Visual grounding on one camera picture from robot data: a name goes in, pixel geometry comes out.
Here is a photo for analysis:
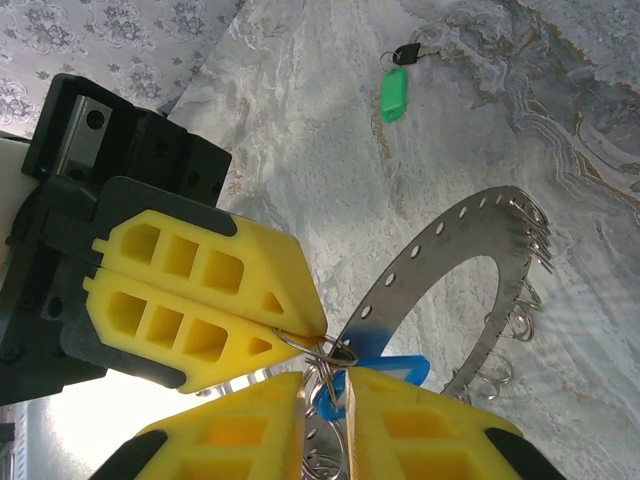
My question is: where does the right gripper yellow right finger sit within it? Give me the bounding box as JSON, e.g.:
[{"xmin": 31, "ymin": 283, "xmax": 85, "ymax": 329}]
[{"xmin": 344, "ymin": 367, "xmax": 569, "ymax": 480}]

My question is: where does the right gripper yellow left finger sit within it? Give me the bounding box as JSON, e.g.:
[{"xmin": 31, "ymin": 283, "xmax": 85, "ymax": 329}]
[{"xmin": 92, "ymin": 372, "xmax": 306, "ymax": 480}]

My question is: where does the blue key tag with key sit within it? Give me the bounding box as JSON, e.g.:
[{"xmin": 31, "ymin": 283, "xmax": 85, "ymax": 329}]
[{"xmin": 272, "ymin": 324, "xmax": 431, "ymax": 421}]

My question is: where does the metal key ring disc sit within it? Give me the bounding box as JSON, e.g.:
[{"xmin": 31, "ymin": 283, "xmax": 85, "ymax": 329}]
[{"xmin": 299, "ymin": 184, "xmax": 557, "ymax": 480}]

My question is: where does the green key tag with key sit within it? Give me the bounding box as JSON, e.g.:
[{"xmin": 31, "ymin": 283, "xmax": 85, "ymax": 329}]
[{"xmin": 378, "ymin": 42, "xmax": 441, "ymax": 125}]

